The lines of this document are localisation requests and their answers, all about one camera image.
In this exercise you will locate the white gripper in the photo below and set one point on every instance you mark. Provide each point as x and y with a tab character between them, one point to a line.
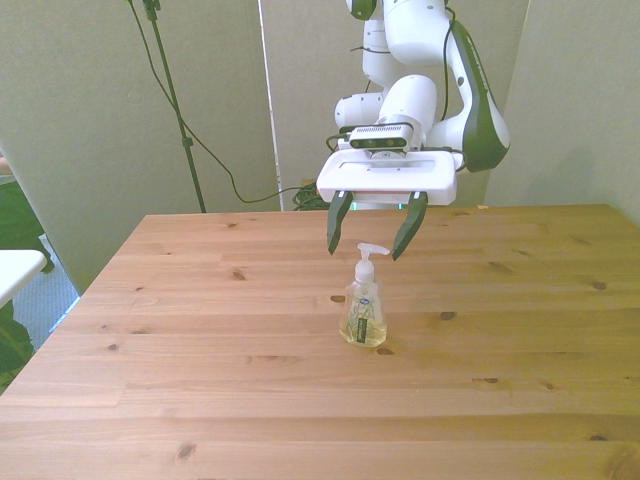
390	177

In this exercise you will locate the clear sanitizer pump bottle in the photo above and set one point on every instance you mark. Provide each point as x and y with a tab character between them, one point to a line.
361	320

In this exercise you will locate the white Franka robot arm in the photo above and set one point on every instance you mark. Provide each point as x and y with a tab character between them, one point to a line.
410	30

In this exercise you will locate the green tripod stand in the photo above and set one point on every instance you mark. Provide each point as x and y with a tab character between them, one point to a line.
172	95

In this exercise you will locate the white vertical panel strip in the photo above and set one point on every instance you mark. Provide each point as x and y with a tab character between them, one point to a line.
270	100

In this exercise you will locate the white side table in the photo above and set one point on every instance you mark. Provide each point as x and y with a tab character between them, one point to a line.
17	272

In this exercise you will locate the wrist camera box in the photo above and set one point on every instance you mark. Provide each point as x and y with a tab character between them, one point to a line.
380	137

